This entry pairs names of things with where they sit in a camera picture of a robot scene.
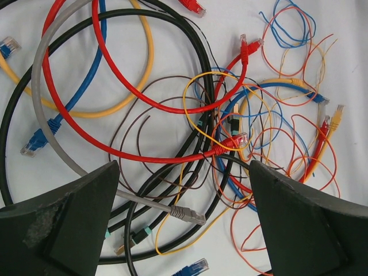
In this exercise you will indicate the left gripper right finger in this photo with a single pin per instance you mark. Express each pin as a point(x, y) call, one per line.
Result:
point(307, 231)

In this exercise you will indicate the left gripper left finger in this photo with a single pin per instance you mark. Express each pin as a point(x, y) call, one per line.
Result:
point(60, 232)

